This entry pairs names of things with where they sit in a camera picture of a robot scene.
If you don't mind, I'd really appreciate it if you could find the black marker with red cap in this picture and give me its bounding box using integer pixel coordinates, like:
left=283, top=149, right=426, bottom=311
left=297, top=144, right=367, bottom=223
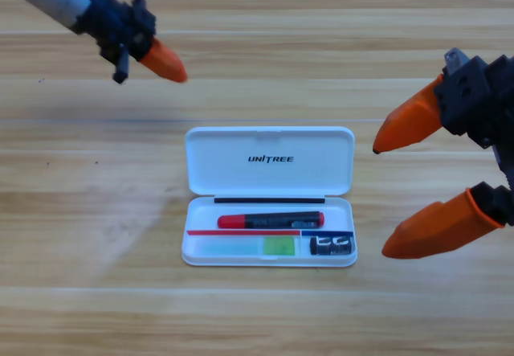
left=216, top=210, right=326, bottom=231

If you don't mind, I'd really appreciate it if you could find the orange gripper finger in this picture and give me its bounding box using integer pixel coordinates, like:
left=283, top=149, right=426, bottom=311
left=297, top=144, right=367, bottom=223
left=381, top=188, right=507, bottom=260

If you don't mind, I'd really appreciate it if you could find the white Unitree pencil case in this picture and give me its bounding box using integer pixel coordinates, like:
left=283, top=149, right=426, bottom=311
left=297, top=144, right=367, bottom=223
left=181, top=125, right=358, bottom=268

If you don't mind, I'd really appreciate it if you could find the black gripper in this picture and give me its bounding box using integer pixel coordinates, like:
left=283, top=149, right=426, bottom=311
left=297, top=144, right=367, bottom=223
left=75, top=0, right=189, bottom=85
left=372, top=47, right=514, bottom=228

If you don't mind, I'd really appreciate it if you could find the green capped highlighter pen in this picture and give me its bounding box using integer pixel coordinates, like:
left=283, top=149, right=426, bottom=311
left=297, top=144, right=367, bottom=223
left=195, top=235, right=297, bottom=258

